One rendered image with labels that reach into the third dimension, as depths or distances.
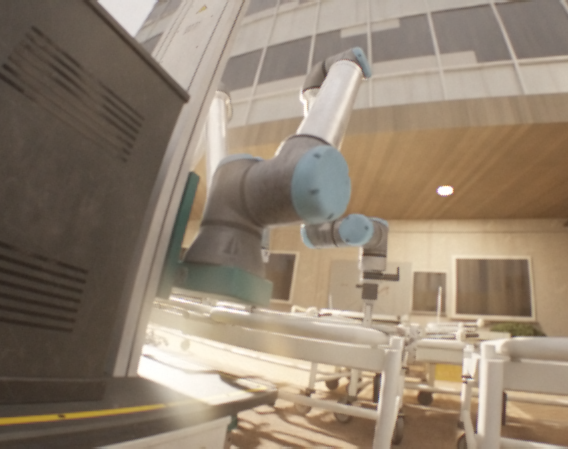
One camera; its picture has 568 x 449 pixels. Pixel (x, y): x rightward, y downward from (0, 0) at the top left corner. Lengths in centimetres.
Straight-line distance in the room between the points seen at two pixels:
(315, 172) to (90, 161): 36
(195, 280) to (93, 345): 27
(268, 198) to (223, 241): 13
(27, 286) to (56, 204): 10
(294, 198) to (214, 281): 22
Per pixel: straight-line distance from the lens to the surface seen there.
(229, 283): 58
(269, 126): 538
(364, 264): 99
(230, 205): 66
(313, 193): 55
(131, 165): 48
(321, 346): 92
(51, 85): 44
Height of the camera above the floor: 47
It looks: 20 degrees up
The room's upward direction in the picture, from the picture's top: 10 degrees clockwise
